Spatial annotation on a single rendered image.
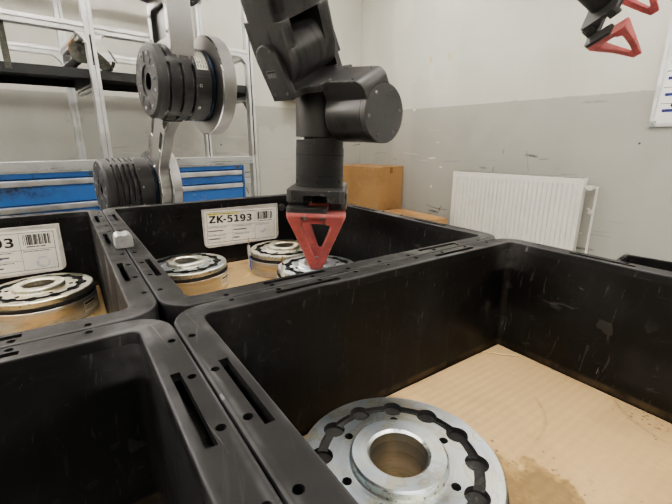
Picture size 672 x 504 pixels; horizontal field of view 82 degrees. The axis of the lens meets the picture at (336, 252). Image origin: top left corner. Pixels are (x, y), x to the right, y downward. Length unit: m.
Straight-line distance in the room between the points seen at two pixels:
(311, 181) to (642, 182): 2.87
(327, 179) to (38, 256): 0.37
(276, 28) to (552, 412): 0.39
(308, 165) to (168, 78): 0.47
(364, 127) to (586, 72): 2.97
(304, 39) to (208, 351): 0.33
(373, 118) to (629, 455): 0.32
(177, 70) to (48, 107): 2.31
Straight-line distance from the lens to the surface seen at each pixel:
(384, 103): 0.41
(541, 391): 0.36
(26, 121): 3.13
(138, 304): 0.24
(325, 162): 0.45
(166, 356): 0.18
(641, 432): 0.35
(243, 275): 0.58
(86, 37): 2.34
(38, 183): 2.27
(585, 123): 3.28
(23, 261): 0.61
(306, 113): 0.46
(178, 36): 0.91
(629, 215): 3.22
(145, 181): 1.30
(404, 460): 0.24
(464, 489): 0.22
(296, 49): 0.43
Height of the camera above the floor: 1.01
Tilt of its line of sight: 16 degrees down
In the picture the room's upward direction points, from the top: straight up
